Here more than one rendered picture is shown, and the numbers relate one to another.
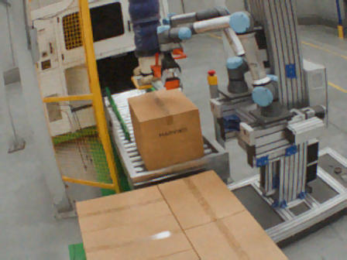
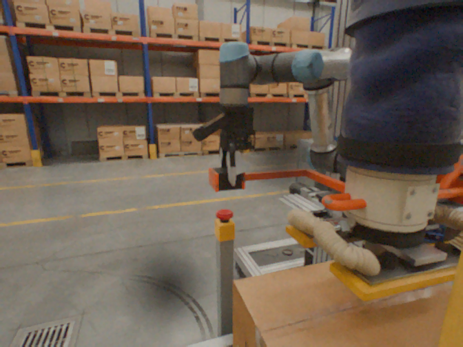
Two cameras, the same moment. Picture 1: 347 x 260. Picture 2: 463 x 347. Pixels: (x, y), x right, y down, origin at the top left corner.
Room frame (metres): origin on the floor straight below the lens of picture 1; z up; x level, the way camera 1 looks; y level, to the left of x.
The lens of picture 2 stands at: (3.25, 0.61, 1.45)
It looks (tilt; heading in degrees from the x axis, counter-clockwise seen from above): 15 degrees down; 264
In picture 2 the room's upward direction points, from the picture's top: straight up
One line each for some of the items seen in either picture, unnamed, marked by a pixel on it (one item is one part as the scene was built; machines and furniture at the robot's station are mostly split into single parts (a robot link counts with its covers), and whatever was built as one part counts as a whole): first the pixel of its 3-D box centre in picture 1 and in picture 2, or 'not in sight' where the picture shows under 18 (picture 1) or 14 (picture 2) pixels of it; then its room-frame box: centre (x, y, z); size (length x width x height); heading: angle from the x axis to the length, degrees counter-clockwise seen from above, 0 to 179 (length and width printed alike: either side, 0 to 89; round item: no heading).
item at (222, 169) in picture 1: (183, 181); not in sight; (2.49, -0.01, 0.47); 0.70 x 0.03 x 0.15; 103
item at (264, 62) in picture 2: not in sight; (262, 70); (3.07, -0.18, 1.54); 0.11 x 0.11 x 0.08; 42
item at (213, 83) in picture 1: (219, 132); (225, 322); (3.16, -0.37, 0.50); 0.07 x 0.07 x 1.00; 13
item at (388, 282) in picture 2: (141, 80); (415, 259); (2.82, 0.17, 1.14); 0.34 x 0.10 x 0.05; 10
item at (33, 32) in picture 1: (35, 44); not in sight; (3.02, 1.04, 1.62); 0.20 x 0.05 x 0.30; 13
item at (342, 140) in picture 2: (150, 49); (391, 146); (2.84, 0.07, 1.36); 0.23 x 0.23 x 0.04
